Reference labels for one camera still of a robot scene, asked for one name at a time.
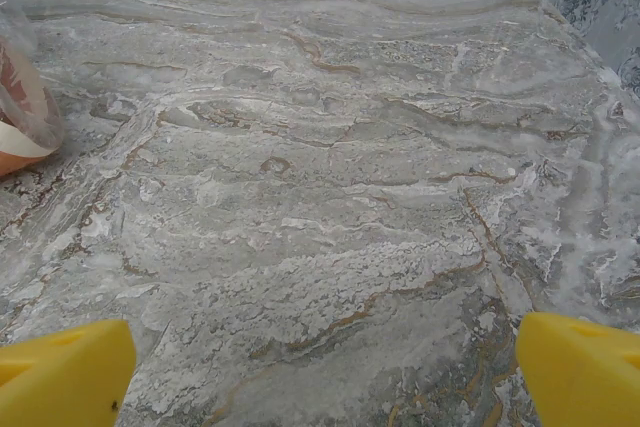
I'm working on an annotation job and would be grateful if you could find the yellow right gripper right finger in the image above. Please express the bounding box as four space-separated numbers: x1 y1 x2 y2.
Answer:
515 312 640 427

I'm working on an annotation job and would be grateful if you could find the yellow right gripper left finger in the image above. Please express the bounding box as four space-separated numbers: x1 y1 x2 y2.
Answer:
0 318 138 427

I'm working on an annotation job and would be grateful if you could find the orange snack bag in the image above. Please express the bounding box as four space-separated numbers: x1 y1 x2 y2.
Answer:
0 0 67 179

